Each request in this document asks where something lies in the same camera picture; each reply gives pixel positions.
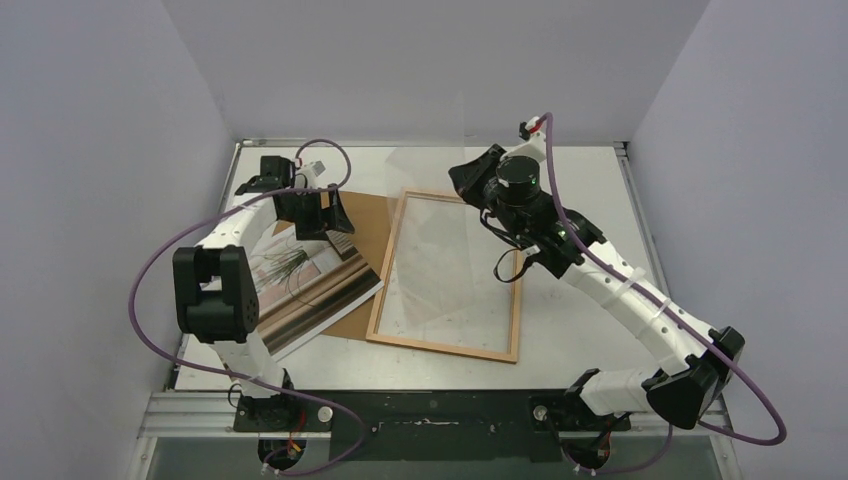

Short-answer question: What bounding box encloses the aluminium rail front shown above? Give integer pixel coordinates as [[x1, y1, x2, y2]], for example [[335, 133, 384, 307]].
[[138, 391, 731, 441]]

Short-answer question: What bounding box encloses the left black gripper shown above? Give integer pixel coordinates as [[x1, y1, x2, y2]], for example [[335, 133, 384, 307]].
[[281, 185, 354, 241]]

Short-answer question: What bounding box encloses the wooden picture frame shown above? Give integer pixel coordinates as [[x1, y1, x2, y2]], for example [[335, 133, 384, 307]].
[[366, 201, 523, 363]]

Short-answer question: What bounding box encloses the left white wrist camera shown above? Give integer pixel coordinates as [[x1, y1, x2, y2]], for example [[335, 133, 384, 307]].
[[292, 160, 326, 189]]

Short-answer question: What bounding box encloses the purple cable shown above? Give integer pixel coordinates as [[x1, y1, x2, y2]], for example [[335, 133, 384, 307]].
[[127, 138, 370, 478], [536, 112, 788, 477]]

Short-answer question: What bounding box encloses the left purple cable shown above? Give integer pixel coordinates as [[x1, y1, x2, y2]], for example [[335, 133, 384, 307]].
[[127, 138, 370, 478]]

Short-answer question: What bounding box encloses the printed plant photo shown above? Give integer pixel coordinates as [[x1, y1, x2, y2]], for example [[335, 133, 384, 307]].
[[249, 224, 383, 360]]

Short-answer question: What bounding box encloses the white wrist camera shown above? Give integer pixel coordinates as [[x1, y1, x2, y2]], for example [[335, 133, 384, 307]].
[[292, 160, 326, 189], [515, 116, 549, 162]]

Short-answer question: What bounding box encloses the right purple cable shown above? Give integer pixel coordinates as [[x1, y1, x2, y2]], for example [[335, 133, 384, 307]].
[[536, 112, 788, 477]]

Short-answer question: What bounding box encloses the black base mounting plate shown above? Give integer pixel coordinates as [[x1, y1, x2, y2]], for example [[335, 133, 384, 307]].
[[232, 389, 631, 462]]

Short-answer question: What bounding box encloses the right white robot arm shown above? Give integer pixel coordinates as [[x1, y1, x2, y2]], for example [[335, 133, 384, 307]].
[[448, 145, 745, 430]]

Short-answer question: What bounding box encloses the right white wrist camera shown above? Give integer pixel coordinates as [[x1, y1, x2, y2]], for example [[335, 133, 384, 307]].
[[515, 116, 549, 162]]

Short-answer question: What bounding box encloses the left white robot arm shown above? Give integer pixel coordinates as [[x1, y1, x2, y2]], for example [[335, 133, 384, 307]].
[[172, 156, 354, 432]]

